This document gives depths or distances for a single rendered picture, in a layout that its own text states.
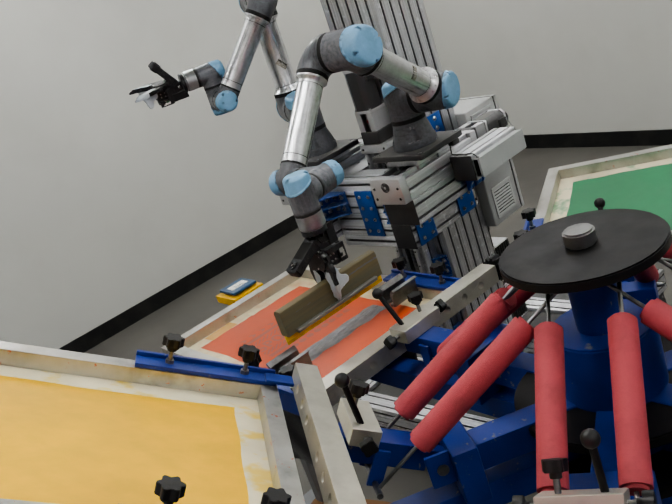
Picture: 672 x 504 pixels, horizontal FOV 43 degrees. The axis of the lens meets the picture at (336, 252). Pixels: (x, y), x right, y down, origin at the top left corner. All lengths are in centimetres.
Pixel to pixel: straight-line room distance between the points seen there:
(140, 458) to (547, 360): 72
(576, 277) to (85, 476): 88
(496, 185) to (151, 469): 214
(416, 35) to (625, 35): 312
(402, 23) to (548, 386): 187
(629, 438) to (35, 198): 481
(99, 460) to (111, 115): 457
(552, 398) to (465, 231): 191
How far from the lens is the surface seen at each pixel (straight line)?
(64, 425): 164
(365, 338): 235
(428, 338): 205
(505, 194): 339
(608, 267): 151
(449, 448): 164
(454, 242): 323
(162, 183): 611
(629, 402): 142
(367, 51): 241
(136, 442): 162
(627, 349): 146
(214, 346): 266
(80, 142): 587
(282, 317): 222
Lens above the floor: 197
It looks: 19 degrees down
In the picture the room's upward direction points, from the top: 19 degrees counter-clockwise
